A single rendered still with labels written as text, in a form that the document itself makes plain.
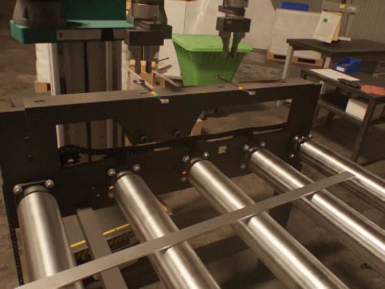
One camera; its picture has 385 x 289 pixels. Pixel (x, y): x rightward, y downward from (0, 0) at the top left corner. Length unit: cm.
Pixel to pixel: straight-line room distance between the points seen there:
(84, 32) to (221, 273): 149
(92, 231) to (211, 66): 291
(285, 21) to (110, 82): 639
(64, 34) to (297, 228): 197
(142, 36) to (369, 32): 1190
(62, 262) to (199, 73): 312
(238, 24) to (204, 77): 251
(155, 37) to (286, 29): 676
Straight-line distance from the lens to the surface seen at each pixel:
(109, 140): 192
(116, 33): 154
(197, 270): 89
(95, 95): 118
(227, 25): 136
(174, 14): 491
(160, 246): 93
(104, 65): 181
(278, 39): 794
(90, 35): 149
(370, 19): 1293
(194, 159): 136
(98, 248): 113
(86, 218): 124
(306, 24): 793
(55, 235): 100
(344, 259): 253
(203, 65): 379
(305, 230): 264
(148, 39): 124
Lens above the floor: 156
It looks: 26 degrees down
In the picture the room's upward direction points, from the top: 6 degrees clockwise
